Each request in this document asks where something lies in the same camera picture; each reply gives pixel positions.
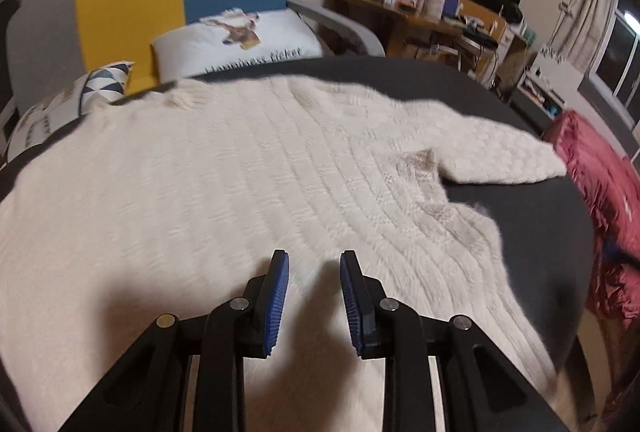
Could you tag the blue back folding chair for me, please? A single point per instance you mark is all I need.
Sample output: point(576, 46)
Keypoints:
point(450, 2)

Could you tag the grey headboard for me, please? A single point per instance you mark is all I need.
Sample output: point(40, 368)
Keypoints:
point(600, 109)

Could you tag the teal box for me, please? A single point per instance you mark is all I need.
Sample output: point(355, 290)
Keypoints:
point(530, 38)

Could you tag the white desk fan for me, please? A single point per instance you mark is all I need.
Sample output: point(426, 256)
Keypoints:
point(513, 13)

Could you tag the pink bed quilt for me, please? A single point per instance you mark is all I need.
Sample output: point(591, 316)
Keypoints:
point(610, 192)

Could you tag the wooden desk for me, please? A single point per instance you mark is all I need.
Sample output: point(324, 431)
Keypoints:
point(380, 7)

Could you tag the side sliding window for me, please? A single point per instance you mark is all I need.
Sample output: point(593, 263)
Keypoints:
point(615, 57)

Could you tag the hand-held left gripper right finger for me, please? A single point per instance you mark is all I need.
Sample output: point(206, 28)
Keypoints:
point(350, 302)

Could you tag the white bedside shelf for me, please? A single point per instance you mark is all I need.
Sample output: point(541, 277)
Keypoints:
point(555, 72)

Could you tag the wooden side cabinet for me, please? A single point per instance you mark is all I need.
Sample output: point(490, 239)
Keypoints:
point(512, 52)

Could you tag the white deer print pillow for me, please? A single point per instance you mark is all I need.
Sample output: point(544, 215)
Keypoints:
point(280, 37)

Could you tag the cream knit sweater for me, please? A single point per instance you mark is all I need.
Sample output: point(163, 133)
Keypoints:
point(225, 172)

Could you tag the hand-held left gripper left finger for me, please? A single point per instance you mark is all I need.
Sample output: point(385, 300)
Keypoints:
point(277, 302)

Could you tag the triangle pattern pillow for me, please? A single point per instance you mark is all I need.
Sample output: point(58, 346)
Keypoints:
point(60, 107)

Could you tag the leaning wooden board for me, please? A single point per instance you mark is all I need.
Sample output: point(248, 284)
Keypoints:
point(475, 9)

